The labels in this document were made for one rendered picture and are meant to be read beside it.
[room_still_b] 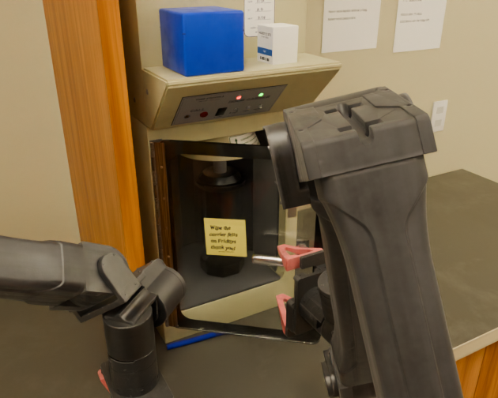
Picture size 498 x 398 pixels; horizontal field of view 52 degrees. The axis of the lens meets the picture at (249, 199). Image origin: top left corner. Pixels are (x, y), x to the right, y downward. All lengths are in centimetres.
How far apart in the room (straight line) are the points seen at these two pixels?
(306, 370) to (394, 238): 77
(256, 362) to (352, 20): 103
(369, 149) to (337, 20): 130
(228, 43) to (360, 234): 55
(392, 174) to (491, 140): 198
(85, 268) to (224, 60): 39
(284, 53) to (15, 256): 54
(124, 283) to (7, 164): 77
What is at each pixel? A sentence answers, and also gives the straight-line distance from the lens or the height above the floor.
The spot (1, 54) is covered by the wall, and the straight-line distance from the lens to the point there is 127.
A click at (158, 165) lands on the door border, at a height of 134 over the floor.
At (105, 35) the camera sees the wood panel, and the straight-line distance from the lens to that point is 76.
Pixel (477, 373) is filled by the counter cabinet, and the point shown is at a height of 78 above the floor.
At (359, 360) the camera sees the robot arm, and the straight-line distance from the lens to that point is 60.
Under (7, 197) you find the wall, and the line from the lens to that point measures 135.
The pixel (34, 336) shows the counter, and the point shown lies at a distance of 122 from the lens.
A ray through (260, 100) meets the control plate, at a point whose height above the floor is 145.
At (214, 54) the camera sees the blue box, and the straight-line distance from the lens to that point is 80.
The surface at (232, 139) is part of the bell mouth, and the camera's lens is 100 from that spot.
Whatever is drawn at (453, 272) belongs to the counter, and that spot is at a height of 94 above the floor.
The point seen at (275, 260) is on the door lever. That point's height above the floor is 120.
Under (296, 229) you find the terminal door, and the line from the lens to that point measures 90.
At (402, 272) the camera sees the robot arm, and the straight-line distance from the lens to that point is 31.
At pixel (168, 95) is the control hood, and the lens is 79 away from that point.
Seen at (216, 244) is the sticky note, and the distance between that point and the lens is 94.
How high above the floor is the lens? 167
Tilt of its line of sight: 25 degrees down
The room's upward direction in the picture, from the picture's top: straight up
